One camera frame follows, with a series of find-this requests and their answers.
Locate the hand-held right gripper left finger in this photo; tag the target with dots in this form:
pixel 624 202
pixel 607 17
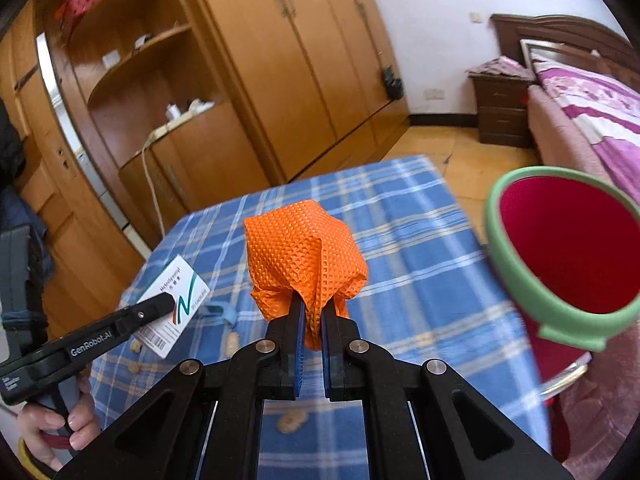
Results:
pixel 299 360

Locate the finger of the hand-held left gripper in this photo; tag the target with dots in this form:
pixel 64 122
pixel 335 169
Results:
pixel 150 310

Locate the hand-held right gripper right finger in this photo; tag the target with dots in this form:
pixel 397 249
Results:
pixel 325 360

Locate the white box with teal stripe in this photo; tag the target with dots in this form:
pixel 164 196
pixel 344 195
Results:
pixel 185 285

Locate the orange mesh cloth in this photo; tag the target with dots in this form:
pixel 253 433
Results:
pixel 305 250

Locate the red bucket with green rim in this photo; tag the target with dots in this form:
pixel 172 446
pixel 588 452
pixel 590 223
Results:
pixel 575 240

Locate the person's left hand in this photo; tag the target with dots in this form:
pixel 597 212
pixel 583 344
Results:
pixel 35 420

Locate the peanut shell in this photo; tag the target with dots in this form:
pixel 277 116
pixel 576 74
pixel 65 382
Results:
pixel 136 346
pixel 291 421
pixel 135 369
pixel 230 344

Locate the blue ribbon scrap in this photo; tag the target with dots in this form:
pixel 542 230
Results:
pixel 225 312

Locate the blue plaid tablecloth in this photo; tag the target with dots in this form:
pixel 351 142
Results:
pixel 410 270

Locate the wooden door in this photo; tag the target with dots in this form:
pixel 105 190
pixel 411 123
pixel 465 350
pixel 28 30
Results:
pixel 65 220

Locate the wooden corner shelf unit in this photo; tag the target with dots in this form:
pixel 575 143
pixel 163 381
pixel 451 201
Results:
pixel 190 170

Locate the white power strip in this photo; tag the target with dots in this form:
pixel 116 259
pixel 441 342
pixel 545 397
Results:
pixel 165 130

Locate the white tissue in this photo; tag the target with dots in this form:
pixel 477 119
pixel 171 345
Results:
pixel 200 106

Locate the dark blue jacket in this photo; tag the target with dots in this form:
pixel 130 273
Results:
pixel 12 135

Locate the small white box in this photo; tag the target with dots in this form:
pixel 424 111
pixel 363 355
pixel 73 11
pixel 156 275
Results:
pixel 111 59

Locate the black hanging bag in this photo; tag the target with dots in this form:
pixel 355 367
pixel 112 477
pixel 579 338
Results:
pixel 392 84

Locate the wooden wardrobe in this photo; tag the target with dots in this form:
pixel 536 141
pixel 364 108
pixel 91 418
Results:
pixel 300 60

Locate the dark wooden nightstand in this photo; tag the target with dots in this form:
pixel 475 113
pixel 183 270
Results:
pixel 500 110

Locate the red basket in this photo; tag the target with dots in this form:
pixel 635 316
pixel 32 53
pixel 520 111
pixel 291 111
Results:
pixel 82 4

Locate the pink bed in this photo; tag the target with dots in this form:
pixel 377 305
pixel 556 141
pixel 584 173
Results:
pixel 565 140

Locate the folded pink cloth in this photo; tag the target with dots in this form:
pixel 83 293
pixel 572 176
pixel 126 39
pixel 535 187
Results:
pixel 500 67

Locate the silver framed picture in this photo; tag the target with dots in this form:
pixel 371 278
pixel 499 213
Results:
pixel 555 47

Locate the dark wooden headboard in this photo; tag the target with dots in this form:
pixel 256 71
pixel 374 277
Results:
pixel 560 30

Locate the wall socket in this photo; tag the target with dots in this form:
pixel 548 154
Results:
pixel 434 94

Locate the wall light switch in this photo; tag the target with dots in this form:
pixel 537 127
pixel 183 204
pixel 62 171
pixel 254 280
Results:
pixel 475 17

